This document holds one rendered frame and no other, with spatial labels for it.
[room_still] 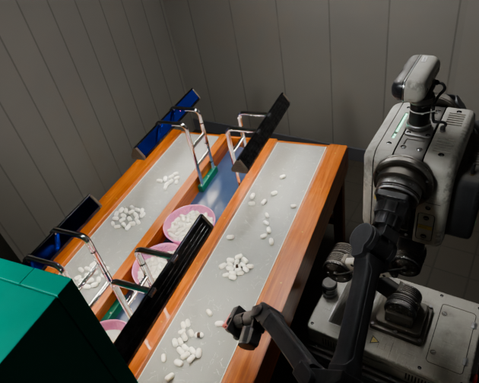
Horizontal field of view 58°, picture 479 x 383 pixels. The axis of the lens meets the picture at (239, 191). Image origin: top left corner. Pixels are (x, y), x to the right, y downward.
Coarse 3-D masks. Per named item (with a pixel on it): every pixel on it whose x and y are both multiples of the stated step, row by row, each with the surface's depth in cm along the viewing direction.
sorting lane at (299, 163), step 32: (288, 160) 247; (320, 160) 243; (256, 192) 230; (288, 192) 226; (256, 224) 211; (288, 224) 208; (224, 256) 199; (256, 256) 196; (192, 288) 188; (224, 288) 185; (256, 288) 182; (192, 320) 175; (224, 320) 173; (160, 352) 166; (224, 352) 162
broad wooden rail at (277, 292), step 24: (336, 144) 247; (336, 168) 231; (312, 192) 219; (336, 192) 235; (312, 216) 206; (288, 240) 196; (312, 240) 200; (288, 264) 186; (264, 288) 180; (288, 288) 176; (288, 312) 178; (264, 336) 161; (240, 360) 156; (264, 360) 156
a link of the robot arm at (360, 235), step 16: (368, 224) 114; (352, 240) 116; (368, 240) 111; (368, 256) 110; (368, 272) 109; (384, 272) 114; (352, 288) 109; (368, 288) 107; (352, 304) 106; (368, 304) 105; (352, 320) 103; (368, 320) 104; (352, 336) 100; (336, 352) 101; (352, 352) 99; (336, 368) 97; (352, 368) 97
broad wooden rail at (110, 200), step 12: (180, 132) 289; (168, 144) 277; (156, 156) 269; (132, 168) 263; (144, 168) 260; (120, 180) 255; (132, 180) 253; (108, 192) 247; (120, 192) 246; (108, 204) 239; (96, 216) 233; (108, 216) 234; (84, 228) 227; (96, 228) 227; (72, 240) 221; (72, 252) 214
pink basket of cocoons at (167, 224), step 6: (192, 204) 226; (198, 204) 225; (174, 210) 225; (180, 210) 226; (198, 210) 226; (204, 210) 225; (210, 210) 221; (168, 216) 222; (174, 216) 225; (210, 216) 222; (168, 222) 222; (168, 228) 220; (174, 240) 208
